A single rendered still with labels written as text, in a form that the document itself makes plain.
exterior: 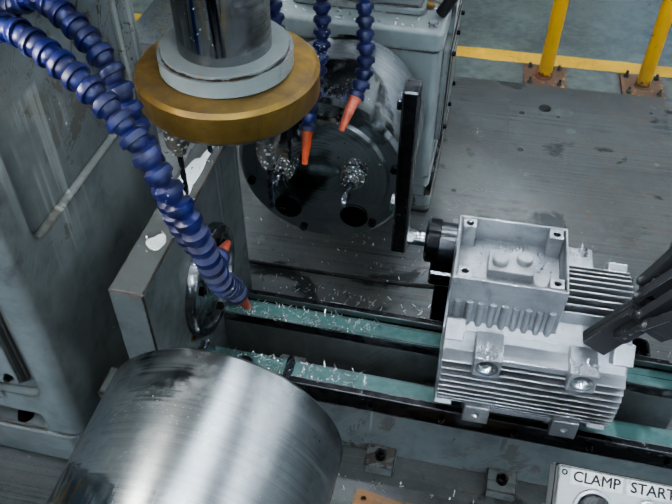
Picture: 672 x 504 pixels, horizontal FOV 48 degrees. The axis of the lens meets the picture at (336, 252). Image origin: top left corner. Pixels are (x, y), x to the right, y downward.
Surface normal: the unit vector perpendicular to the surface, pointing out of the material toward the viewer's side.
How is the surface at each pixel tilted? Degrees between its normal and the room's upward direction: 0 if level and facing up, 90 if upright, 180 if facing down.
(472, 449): 90
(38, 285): 90
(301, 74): 0
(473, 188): 0
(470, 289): 90
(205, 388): 6
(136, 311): 90
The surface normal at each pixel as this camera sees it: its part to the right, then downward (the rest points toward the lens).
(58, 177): 0.98, 0.15
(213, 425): 0.22, -0.66
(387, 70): 0.51, -0.52
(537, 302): -0.20, 0.69
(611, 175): 0.00, -0.71
